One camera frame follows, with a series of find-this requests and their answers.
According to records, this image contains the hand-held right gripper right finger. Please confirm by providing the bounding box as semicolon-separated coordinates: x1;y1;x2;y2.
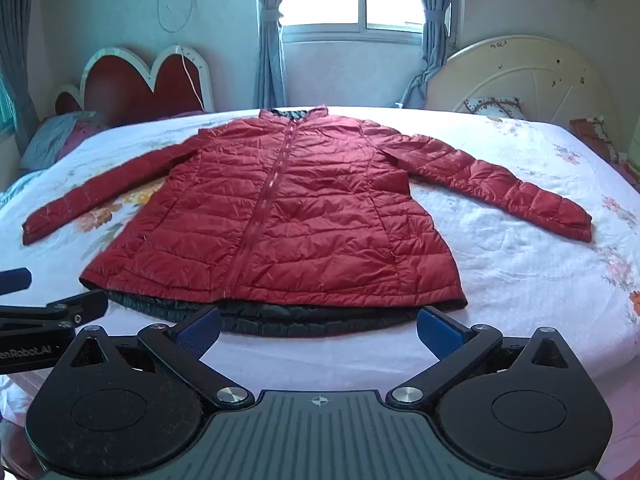
386;306;576;409

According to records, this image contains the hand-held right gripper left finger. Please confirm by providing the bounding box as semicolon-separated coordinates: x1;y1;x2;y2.
67;306;253;409

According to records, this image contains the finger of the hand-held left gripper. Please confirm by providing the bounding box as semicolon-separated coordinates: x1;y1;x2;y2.
0;289;109;332
0;267;34;297

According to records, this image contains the red puffer jacket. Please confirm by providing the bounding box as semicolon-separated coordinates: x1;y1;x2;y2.
21;104;594;311

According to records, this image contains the white floral bed sheet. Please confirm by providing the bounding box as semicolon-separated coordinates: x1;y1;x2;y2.
0;105;640;480

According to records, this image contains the teal window blind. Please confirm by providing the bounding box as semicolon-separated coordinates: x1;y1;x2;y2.
0;74;17;132

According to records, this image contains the white patterned pillow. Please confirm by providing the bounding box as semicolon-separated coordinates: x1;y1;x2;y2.
462;97;527;121

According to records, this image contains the red heart-shaped headboard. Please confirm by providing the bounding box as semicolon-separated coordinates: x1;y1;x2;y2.
55;46;216;129

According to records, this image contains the grey pleated curtain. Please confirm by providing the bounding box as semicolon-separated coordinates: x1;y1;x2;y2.
0;0;42;137

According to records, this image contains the red patterned pillow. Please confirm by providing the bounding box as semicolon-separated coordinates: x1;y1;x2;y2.
569;117;627;164

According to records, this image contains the cream round headboard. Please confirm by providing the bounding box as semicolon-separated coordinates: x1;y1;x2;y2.
425;35;621;154

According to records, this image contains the blue-grey tied curtain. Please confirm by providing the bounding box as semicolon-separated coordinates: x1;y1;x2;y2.
400;0;469;109
245;0;289;112

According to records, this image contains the white hanging cable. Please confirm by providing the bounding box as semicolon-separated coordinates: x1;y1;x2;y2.
157;0;206;112

